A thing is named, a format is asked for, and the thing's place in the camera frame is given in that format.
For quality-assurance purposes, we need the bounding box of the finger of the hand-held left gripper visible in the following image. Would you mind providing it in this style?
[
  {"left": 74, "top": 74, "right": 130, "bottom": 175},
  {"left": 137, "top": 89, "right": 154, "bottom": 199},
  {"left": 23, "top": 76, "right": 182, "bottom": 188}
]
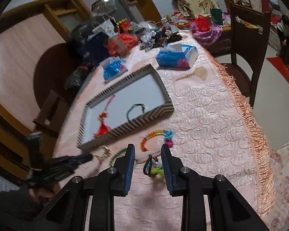
[
  {"left": 50, "top": 152, "right": 93, "bottom": 167},
  {"left": 26, "top": 134, "right": 44, "bottom": 172}
]

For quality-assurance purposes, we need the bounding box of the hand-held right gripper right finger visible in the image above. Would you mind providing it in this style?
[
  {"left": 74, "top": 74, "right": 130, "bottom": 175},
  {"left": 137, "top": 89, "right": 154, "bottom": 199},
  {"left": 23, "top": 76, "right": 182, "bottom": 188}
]
[{"left": 161, "top": 144, "right": 270, "bottom": 231}]

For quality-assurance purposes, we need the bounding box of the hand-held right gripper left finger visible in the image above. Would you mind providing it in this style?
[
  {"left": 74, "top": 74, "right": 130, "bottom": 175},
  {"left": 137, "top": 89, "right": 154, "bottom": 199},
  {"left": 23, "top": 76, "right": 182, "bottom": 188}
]
[{"left": 31, "top": 144, "right": 136, "bottom": 231}]

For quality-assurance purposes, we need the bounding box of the pastel bead bracelet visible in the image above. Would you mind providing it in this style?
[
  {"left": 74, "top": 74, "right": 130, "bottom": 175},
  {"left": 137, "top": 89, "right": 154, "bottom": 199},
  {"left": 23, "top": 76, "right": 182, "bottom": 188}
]
[{"left": 143, "top": 154, "right": 163, "bottom": 177}]

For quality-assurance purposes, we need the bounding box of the green bead bracelet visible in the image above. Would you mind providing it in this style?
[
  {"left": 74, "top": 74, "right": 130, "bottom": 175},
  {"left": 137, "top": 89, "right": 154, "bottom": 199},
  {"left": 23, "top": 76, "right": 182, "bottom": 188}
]
[{"left": 109, "top": 148, "right": 128, "bottom": 166}]

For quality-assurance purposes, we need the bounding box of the rainbow bead bracelet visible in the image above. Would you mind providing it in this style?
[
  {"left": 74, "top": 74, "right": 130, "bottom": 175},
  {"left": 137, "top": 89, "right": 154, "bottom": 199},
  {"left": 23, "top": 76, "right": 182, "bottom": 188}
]
[{"left": 140, "top": 129, "right": 175, "bottom": 152}]

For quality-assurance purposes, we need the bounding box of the striped cardboard tray box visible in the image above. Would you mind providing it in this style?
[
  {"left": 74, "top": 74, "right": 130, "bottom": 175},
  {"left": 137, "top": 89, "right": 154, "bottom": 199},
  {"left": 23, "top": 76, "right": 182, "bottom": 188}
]
[{"left": 76, "top": 64, "right": 175, "bottom": 151}]

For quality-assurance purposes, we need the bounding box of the person's left forearm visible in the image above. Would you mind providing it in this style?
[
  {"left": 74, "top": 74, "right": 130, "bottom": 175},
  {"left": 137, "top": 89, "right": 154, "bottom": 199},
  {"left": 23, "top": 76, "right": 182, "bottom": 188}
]
[{"left": 0, "top": 190, "right": 49, "bottom": 231}]

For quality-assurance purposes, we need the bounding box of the person's left hand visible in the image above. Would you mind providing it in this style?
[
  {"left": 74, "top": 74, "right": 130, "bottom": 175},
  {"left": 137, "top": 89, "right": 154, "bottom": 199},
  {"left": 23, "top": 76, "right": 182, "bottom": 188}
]
[{"left": 30, "top": 185, "right": 61, "bottom": 204}]

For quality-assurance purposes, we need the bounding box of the red knot tassel charm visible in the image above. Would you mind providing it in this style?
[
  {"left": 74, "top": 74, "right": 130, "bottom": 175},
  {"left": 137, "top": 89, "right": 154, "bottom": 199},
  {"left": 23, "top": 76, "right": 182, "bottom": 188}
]
[{"left": 93, "top": 94, "right": 116, "bottom": 139}]

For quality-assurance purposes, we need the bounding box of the dark wooden chair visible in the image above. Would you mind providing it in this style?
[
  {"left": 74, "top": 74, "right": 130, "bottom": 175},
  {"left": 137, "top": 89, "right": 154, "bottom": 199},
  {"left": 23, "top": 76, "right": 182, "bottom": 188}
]
[
  {"left": 33, "top": 90, "right": 70, "bottom": 135},
  {"left": 218, "top": 1, "right": 272, "bottom": 109}
]

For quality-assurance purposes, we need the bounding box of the round wooden tabletop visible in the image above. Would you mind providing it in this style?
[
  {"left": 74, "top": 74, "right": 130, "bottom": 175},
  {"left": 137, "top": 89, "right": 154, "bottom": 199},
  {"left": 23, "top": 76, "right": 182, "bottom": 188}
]
[{"left": 33, "top": 43, "right": 87, "bottom": 111}]

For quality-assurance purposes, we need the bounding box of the black plastic bag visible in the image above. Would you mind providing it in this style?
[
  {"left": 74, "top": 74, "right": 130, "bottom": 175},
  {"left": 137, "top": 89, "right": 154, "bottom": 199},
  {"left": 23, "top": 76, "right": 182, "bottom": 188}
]
[
  {"left": 64, "top": 61, "right": 94, "bottom": 90},
  {"left": 69, "top": 21, "right": 104, "bottom": 53}
]

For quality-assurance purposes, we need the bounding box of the blue tissue pack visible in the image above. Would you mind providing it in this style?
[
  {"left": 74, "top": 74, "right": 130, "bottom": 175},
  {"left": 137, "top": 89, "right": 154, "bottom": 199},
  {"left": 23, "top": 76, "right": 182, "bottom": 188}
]
[
  {"left": 99, "top": 56, "right": 129, "bottom": 82},
  {"left": 155, "top": 44, "right": 199, "bottom": 68}
]

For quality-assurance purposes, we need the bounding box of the small fan pendant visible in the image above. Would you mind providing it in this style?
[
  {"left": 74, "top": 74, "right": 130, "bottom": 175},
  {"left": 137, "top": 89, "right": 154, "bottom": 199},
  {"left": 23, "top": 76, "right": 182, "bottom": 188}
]
[{"left": 175, "top": 67, "right": 209, "bottom": 82}]

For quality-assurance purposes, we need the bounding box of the blue paper bag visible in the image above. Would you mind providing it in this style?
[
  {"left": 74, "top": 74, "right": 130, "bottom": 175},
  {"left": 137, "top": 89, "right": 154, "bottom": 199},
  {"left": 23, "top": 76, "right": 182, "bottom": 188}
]
[{"left": 77, "top": 31, "right": 111, "bottom": 58}]

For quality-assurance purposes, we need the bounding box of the floral rug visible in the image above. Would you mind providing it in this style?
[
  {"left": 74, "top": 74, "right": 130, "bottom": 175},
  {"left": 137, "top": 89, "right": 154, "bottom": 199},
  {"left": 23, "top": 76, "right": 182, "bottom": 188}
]
[{"left": 265, "top": 140, "right": 289, "bottom": 229}]

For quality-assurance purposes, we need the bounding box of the pile of metal trinkets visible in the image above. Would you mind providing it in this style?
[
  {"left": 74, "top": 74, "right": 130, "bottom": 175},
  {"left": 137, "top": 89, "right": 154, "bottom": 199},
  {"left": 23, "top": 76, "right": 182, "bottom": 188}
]
[{"left": 138, "top": 25, "right": 183, "bottom": 52}]

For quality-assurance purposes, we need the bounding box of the white gift bag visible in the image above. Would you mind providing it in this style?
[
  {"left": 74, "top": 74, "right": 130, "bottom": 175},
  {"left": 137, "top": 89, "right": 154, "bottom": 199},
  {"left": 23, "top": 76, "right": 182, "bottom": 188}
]
[{"left": 92, "top": 14, "right": 118, "bottom": 35}]

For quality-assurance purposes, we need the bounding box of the wooden side table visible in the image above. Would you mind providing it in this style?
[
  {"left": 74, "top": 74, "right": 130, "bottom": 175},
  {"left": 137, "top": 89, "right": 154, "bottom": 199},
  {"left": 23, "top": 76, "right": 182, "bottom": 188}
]
[{"left": 206, "top": 26, "right": 233, "bottom": 57}]

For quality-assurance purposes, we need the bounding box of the magenta shiny cloth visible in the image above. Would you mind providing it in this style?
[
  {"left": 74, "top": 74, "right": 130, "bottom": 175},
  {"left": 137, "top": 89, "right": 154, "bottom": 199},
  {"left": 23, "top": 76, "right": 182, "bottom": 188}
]
[{"left": 191, "top": 25, "right": 223, "bottom": 49}]

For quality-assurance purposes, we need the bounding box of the small red plastic bag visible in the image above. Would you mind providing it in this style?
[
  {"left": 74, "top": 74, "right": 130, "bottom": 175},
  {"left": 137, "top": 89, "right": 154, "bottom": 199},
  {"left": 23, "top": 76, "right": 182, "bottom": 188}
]
[{"left": 195, "top": 15, "right": 211, "bottom": 32}]

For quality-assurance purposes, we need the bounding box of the red floor mat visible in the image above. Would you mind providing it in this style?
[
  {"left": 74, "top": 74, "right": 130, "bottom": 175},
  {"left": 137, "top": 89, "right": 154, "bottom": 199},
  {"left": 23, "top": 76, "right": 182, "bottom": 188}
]
[{"left": 266, "top": 56, "right": 289, "bottom": 89}]

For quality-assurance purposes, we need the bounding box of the grey refrigerator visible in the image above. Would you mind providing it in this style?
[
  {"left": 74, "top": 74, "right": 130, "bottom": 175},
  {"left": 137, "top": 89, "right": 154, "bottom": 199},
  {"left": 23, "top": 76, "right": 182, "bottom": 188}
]
[{"left": 108, "top": 0, "right": 140, "bottom": 24}]

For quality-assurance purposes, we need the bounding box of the clear plastic bag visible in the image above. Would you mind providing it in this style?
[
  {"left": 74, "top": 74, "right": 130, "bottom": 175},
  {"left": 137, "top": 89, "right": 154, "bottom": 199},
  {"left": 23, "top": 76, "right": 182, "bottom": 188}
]
[{"left": 91, "top": 0, "right": 117, "bottom": 20}]

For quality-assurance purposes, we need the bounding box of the green gift bag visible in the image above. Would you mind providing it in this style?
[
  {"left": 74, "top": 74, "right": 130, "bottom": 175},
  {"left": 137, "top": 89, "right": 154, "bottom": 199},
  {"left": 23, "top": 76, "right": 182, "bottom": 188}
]
[{"left": 210, "top": 8, "right": 223, "bottom": 20}]

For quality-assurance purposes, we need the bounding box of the black hair tie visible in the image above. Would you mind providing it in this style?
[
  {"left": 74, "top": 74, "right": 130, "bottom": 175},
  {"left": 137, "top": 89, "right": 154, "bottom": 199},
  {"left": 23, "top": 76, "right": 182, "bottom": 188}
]
[{"left": 126, "top": 103, "right": 148, "bottom": 121}]

